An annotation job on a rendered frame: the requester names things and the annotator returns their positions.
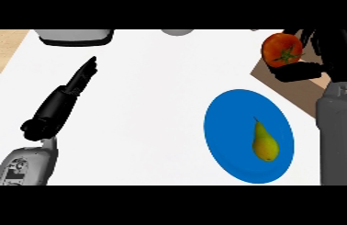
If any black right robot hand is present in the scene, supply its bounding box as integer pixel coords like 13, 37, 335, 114
267, 28, 347, 84

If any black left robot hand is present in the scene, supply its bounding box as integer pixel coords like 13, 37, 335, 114
19, 55, 99, 142

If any small grey round object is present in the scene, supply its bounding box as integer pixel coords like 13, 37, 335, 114
159, 28, 195, 37

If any blue plate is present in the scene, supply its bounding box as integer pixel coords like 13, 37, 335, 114
202, 88, 295, 185

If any red tomato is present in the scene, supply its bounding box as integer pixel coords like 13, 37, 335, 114
260, 32, 304, 69

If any brown cardboard box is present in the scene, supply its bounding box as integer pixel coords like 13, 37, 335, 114
249, 52, 333, 118

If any yellow-green pear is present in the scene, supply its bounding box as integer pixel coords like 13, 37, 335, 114
251, 116, 280, 163

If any grey appliance with black base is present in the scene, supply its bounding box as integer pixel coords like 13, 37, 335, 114
34, 28, 115, 48

